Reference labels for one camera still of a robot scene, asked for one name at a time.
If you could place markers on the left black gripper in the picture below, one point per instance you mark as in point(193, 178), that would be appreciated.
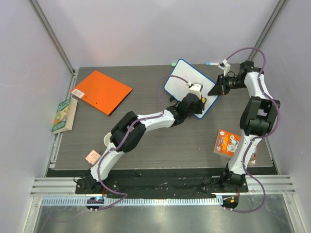
point(199, 106)

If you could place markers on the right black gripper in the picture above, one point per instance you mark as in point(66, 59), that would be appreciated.
point(221, 85)

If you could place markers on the blue framed whiteboard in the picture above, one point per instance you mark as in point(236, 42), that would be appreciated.
point(178, 88)

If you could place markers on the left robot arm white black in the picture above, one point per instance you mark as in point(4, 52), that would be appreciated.
point(128, 132)

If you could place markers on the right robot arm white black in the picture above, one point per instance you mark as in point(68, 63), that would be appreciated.
point(257, 120)

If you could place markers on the blue white marker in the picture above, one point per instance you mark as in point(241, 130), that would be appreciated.
point(212, 64)

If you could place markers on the orange cover book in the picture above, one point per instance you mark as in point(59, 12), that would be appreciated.
point(226, 143)

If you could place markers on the orange folder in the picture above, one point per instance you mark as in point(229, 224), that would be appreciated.
point(102, 92)

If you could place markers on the pink power adapter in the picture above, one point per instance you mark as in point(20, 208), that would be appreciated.
point(93, 157)

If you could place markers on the green cover book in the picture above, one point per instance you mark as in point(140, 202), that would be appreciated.
point(64, 117)

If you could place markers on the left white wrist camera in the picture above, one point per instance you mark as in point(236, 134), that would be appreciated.
point(195, 88)

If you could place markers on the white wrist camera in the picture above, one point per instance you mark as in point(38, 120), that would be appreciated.
point(225, 66)
point(195, 88)

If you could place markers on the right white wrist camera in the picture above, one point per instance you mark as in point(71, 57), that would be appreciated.
point(225, 66)

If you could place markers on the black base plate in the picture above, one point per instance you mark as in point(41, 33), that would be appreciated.
point(183, 183)

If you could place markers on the slotted cable duct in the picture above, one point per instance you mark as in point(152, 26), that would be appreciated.
point(97, 201)

